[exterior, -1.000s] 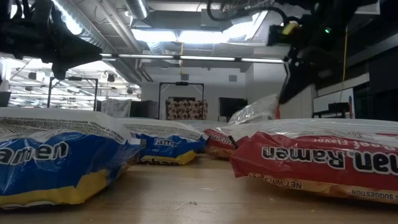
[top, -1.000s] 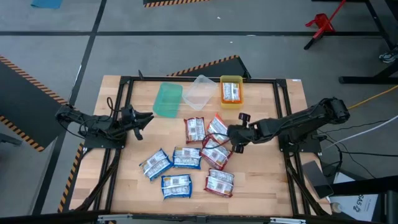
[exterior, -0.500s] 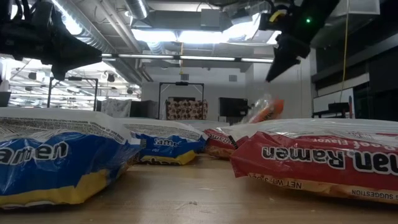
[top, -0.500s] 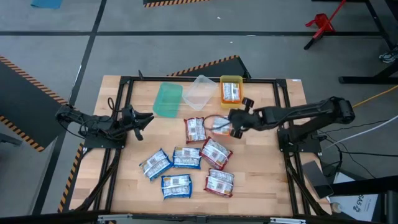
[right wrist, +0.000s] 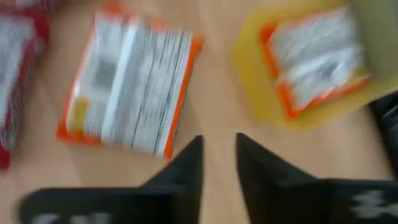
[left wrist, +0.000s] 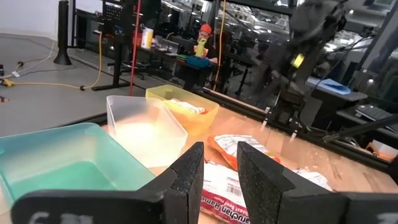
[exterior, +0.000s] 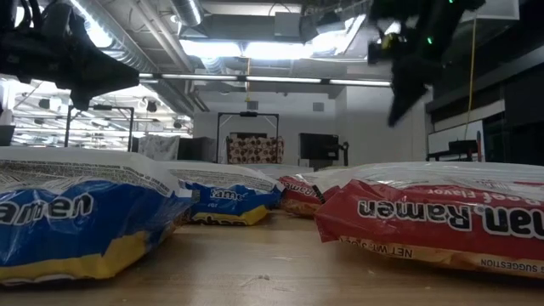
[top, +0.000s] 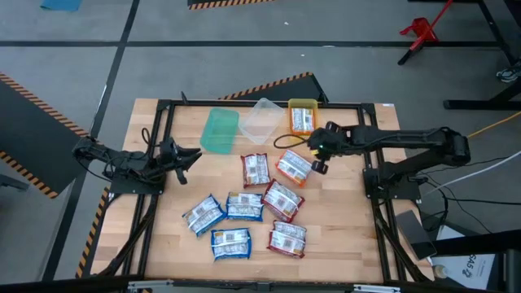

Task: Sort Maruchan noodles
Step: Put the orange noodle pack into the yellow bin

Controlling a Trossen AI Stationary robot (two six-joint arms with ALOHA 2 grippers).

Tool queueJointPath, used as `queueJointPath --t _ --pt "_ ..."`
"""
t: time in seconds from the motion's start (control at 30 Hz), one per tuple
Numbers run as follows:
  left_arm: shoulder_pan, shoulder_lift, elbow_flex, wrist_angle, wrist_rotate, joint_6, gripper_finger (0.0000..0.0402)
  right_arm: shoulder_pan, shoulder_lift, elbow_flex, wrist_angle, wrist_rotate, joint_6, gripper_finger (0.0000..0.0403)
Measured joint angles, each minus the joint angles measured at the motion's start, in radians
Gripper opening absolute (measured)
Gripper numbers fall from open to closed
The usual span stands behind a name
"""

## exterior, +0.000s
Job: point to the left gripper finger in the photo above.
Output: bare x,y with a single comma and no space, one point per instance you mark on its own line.
106,81
102,57

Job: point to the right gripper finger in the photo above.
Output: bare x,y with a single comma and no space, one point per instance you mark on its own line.
398,108
414,98

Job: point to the red beef ramen packet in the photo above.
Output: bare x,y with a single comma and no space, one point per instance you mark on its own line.
297,195
425,217

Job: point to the blue soy sauce ramen packet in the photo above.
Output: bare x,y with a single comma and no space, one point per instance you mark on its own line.
85,221
229,200

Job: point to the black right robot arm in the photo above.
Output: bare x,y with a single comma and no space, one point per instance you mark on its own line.
446,17

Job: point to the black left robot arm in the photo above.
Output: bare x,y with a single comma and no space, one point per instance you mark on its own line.
21,55

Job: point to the black monitor on arm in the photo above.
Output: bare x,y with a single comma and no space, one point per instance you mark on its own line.
319,146

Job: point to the white board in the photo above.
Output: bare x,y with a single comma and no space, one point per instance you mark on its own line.
446,138

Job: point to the black rack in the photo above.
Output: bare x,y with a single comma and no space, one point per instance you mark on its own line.
461,146

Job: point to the red floor stand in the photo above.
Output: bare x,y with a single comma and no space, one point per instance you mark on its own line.
479,144

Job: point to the white cloth cover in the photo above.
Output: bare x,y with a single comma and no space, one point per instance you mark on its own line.
159,148

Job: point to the long led light bar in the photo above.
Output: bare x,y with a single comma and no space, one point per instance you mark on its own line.
204,77

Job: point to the black screen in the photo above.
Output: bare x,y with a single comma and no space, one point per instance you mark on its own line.
6,136

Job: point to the black box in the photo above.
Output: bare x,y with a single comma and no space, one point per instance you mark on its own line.
197,149

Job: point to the bright ceiling light panel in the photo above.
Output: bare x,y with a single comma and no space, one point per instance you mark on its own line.
272,50

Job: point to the red white patterned cloth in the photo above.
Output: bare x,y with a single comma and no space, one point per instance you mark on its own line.
255,151

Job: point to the black frame stand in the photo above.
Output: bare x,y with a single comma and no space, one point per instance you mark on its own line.
98,107
248,114

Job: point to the silver spiral ceiling duct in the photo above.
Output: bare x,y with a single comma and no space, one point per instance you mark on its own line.
187,10
127,47

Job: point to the grey wall vent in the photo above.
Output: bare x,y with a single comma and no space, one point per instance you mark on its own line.
252,105
318,106

